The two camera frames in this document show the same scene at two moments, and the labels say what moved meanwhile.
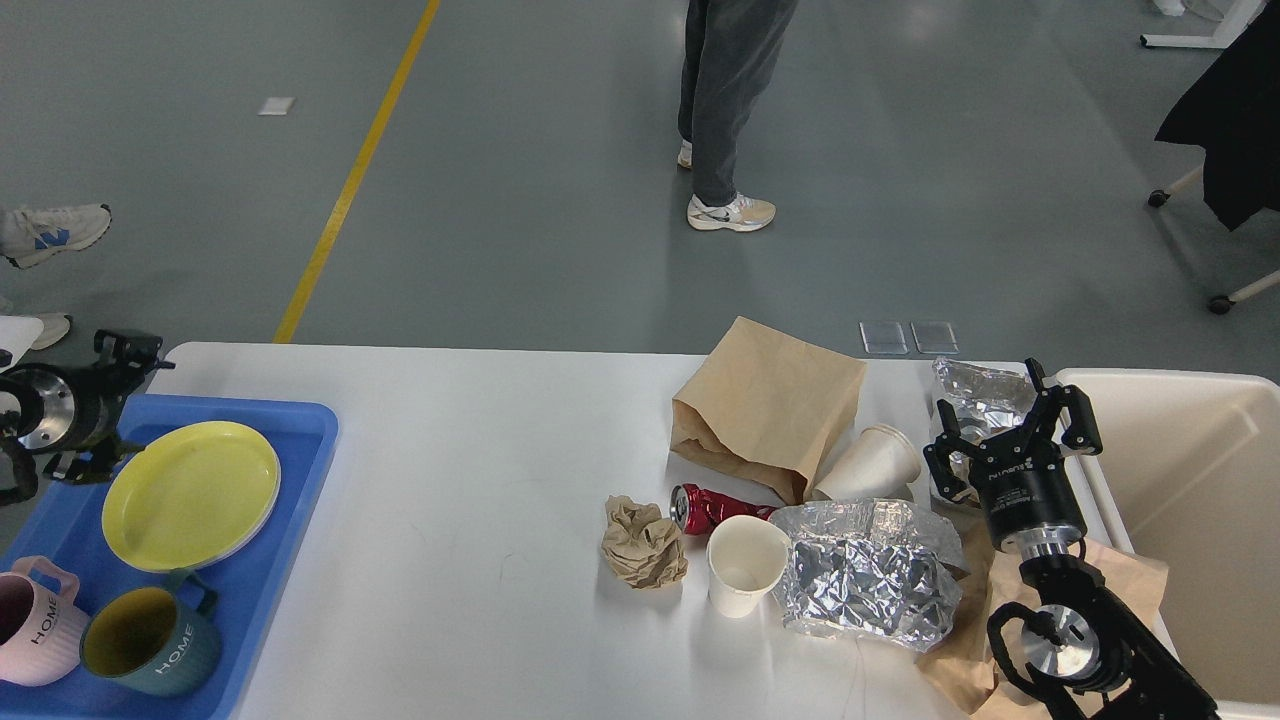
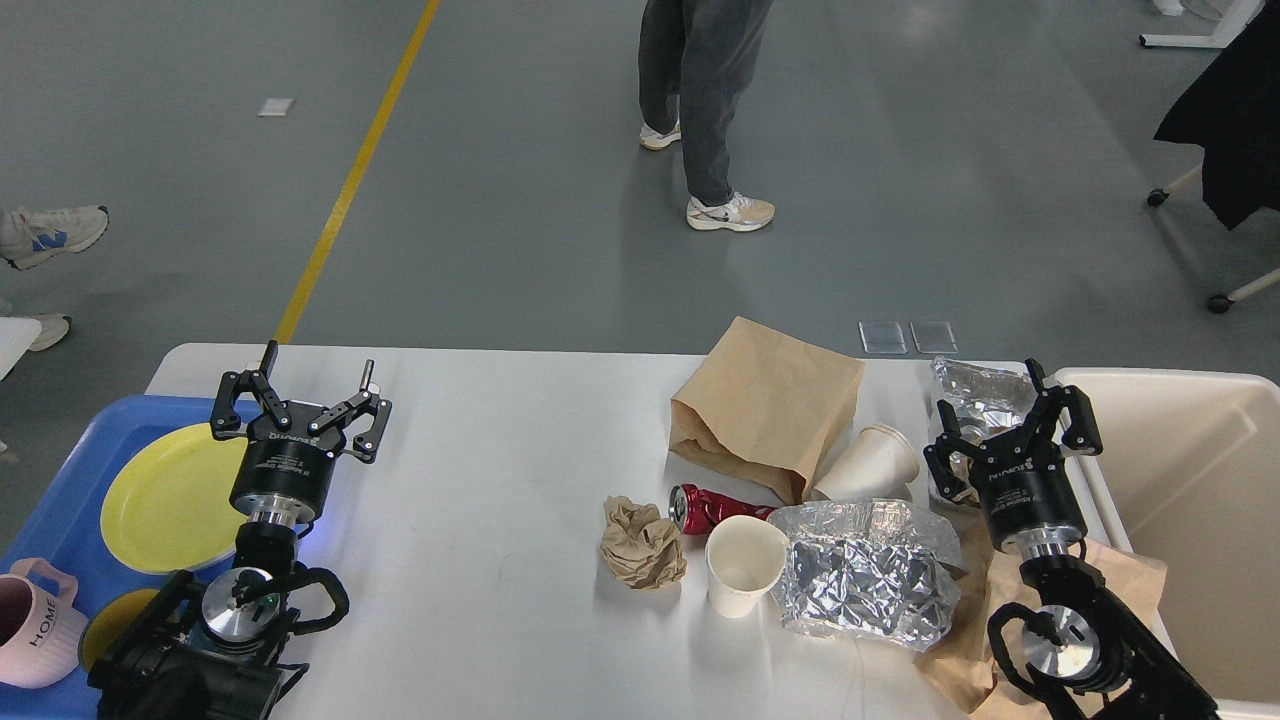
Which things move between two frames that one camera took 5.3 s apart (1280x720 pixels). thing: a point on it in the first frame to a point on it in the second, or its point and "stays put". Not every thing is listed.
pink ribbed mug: [42, 632] stays put
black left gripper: [80, 407] to [286, 466]
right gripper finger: [951, 442] stays put
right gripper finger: [1082, 433] stays put
